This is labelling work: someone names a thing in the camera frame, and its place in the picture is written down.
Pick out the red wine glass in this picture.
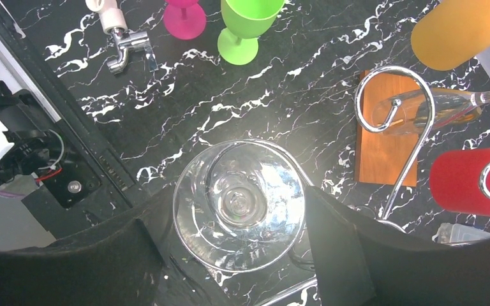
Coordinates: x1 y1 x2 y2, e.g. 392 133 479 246
429 148 490 216

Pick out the clear wine glass rear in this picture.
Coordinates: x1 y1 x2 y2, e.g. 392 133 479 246
368 88 490 135

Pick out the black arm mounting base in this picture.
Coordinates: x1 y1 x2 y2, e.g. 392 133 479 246
0 2 147 238

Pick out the orange wooden rack base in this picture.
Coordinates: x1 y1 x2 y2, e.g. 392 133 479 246
354 73 419 185

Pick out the clear wine glass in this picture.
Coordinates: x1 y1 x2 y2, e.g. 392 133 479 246
173 139 306 273
368 88 490 135

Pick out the yellow orange wine glass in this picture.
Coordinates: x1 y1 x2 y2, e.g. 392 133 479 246
411 1 490 71

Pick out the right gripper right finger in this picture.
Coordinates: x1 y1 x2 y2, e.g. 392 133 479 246
305 186 490 305

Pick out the clear plastic screw box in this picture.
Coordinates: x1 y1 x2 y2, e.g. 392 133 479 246
431 222 490 245

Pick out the green wine glass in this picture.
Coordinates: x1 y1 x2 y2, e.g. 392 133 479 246
217 0 285 66

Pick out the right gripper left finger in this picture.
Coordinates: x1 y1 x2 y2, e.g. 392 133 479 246
0 187 174 305

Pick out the silver wire glass rack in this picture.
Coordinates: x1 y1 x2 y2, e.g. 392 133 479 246
202 65 490 306

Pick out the clear wine glass front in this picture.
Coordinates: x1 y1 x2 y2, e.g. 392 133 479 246
173 139 306 273

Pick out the pink wine glass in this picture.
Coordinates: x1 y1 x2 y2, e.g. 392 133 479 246
163 0 207 40

